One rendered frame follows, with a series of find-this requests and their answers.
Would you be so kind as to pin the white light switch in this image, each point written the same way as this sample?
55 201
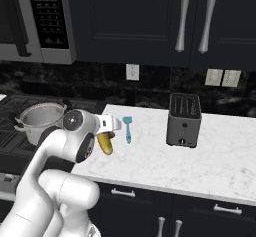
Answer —
214 77
231 78

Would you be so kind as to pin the blue spatula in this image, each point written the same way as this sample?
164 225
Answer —
128 127

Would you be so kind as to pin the black hob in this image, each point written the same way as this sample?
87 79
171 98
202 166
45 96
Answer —
13 141

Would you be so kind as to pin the dark base cupboard door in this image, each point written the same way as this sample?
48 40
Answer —
133 224
216 229

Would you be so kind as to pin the grey toaster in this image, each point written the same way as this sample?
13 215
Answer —
184 124

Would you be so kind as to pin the white wall socket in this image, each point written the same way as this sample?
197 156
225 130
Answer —
132 72

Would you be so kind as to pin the yellow-green cucumber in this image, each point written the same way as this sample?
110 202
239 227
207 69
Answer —
106 146

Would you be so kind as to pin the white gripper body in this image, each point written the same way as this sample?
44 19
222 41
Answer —
115 123

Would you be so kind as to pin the dark wall cupboard door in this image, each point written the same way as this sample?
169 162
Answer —
236 21
130 21

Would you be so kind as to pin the silver microwave oven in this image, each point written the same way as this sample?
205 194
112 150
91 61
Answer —
50 21

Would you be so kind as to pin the dark drawer front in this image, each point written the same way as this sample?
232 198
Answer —
200 211
146 197

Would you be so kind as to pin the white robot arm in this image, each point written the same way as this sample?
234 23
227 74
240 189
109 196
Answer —
50 167

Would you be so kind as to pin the silver cooking pot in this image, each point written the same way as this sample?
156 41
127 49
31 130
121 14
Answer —
38 121

